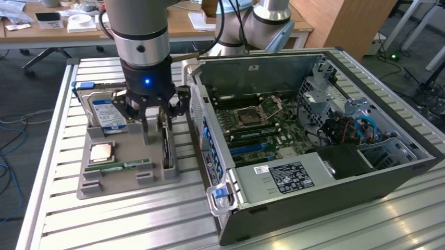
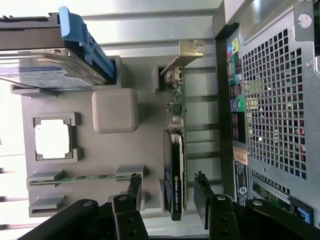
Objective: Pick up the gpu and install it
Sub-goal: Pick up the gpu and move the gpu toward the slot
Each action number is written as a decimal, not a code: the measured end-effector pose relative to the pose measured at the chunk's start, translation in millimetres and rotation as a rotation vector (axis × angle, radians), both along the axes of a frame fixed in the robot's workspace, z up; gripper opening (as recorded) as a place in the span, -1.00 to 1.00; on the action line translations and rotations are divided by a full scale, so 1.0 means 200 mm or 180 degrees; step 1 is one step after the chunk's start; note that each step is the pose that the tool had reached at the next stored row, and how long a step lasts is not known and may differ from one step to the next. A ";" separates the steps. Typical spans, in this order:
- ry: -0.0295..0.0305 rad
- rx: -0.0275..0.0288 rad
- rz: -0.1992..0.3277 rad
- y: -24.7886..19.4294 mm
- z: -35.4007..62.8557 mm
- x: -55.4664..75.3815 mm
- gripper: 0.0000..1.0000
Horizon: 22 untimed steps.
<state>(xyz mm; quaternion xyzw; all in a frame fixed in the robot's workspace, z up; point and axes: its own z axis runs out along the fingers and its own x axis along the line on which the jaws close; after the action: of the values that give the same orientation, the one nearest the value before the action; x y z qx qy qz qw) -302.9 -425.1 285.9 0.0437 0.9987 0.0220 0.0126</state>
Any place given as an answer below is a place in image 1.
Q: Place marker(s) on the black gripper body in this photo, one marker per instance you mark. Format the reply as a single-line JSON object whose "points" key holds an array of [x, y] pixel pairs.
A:
{"points": [[147, 75]]}

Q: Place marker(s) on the black graphics card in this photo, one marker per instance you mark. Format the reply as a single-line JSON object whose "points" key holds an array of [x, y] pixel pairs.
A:
{"points": [[167, 148]]}

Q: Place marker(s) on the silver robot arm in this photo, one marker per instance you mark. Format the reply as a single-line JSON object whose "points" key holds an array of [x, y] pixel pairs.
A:
{"points": [[139, 15]]}

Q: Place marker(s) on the black case latch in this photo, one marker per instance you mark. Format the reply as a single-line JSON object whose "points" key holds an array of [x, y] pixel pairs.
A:
{"points": [[206, 100]]}

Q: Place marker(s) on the hard disk blue caddy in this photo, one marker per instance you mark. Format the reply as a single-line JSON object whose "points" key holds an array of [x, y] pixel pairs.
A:
{"points": [[101, 114]]}

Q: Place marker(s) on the copper CPU chip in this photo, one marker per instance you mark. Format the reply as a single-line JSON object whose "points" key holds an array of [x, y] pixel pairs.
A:
{"points": [[101, 152]]}

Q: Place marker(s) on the CPU socket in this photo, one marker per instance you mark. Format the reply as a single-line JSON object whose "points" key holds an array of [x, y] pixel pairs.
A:
{"points": [[249, 118]]}

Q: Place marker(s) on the white paper stack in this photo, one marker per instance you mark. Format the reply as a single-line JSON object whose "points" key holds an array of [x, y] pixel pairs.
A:
{"points": [[199, 23]]}

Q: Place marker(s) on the flat white box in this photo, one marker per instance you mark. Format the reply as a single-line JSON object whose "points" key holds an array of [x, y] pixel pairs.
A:
{"points": [[83, 28]]}

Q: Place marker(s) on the PCIe expansion slot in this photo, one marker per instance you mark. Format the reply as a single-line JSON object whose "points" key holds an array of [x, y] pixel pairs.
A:
{"points": [[249, 149]]}

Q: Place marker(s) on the copper socket cover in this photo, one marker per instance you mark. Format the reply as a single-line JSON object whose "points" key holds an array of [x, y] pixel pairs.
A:
{"points": [[276, 114]]}

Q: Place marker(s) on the grey parts rack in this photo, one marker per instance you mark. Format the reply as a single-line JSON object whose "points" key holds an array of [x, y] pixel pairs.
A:
{"points": [[122, 182]]}

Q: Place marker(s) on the white tape roll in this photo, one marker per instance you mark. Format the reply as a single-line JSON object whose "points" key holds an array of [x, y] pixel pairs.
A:
{"points": [[79, 19]]}

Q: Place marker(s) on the brown cardboard box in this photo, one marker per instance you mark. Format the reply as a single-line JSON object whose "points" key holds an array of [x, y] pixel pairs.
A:
{"points": [[209, 9]]}

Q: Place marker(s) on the dark pouch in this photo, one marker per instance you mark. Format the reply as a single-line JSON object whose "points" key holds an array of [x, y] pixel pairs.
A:
{"points": [[90, 6]]}

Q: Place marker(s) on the green motherboard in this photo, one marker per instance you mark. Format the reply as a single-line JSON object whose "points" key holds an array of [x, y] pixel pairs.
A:
{"points": [[292, 122]]}

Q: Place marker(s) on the black office chair base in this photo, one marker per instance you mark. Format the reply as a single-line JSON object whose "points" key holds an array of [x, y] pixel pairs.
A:
{"points": [[30, 73]]}

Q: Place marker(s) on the white box black lid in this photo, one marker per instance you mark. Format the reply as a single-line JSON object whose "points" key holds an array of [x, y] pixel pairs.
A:
{"points": [[50, 24]]}

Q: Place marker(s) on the small beige roll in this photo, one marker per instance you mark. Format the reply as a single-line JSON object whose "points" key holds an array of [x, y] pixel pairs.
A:
{"points": [[66, 2]]}

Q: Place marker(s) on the blue case release tab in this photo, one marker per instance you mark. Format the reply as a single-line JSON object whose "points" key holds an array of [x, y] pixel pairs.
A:
{"points": [[219, 194]]}

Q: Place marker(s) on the grey power supply unit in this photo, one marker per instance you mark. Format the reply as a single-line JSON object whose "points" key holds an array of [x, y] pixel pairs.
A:
{"points": [[257, 182]]}

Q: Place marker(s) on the perforated metal drive cage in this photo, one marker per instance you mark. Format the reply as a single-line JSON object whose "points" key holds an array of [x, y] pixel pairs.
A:
{"points": [[314, 109]]}

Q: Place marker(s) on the grey cup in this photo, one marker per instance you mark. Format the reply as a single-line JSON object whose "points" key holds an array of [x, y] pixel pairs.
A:
{"points": [[50, 3]]}

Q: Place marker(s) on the red white card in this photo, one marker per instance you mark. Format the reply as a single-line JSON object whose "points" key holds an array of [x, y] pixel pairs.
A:
{"points": [[18, 27]]}

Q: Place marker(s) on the clear plastic bag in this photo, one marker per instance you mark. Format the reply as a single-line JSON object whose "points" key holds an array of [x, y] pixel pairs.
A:
{"points": [[14, 13]]}

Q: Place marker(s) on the open grey PC case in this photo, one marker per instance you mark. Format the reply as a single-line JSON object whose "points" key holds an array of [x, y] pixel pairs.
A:
{"points": [[313, 208]]}

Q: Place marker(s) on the white floor device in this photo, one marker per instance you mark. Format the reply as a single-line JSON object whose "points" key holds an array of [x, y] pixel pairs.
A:
{"points": [[377, 45]]}

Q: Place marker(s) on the wooden cabinet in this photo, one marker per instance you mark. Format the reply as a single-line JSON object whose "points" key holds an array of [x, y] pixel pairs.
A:
{"points": [[368, 26]]}

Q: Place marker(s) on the grey metal disk bay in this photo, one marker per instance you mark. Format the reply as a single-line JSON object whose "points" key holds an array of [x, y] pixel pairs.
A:
{"points": [[400, 152]]}

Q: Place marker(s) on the wooden desk white frame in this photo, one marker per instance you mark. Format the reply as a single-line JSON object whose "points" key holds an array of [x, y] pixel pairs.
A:
{"points": [[52, 35]]}

